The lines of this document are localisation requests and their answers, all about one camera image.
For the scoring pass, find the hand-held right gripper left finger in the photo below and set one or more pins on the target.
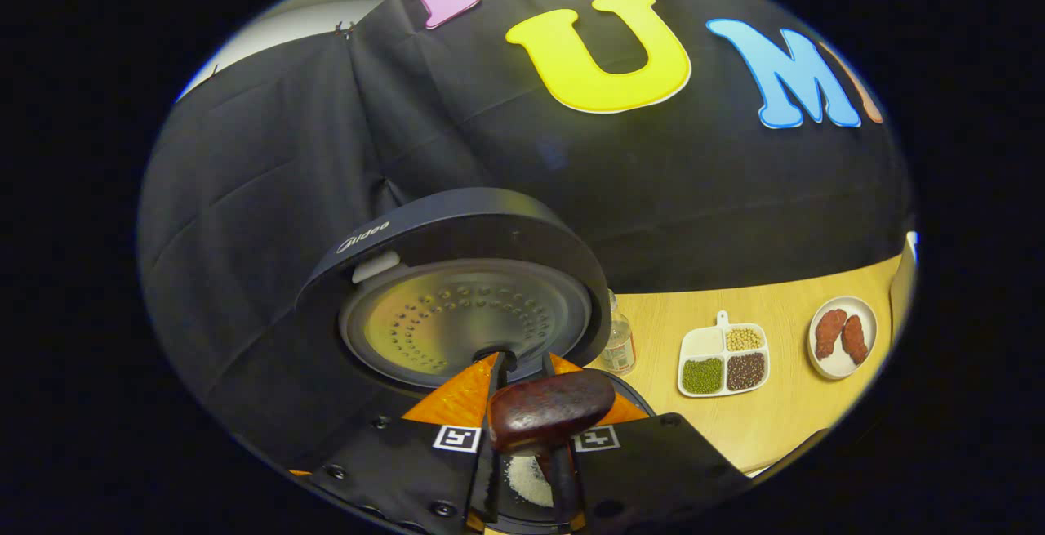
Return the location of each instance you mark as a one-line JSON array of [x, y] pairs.
[[485, 486]]

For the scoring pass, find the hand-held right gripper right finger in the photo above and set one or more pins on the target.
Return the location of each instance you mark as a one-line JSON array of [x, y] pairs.
[[566, 490]]

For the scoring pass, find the small white rice portion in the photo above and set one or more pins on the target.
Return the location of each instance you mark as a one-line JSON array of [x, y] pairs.
[[526, 482]]

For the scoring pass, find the dark brown wooden spoon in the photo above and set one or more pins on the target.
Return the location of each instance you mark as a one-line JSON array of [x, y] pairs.
[[551, 408]]

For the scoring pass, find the dark grey rice cooker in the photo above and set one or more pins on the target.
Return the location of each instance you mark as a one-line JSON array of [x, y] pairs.
[[457, 225]]

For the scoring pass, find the small clear glass bottle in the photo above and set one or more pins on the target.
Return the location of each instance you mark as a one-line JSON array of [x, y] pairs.
[[619, 343]]

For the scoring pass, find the white divided bean dish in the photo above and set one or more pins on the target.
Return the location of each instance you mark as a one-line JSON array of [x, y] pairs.
[[722, 355]]

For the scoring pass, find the round white plate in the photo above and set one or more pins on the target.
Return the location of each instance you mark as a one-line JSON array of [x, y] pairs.
[[841, 369]]

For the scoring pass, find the red-brown meat piece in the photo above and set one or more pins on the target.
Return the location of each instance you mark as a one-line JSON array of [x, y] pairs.
[[829, 332], [855, 339]]

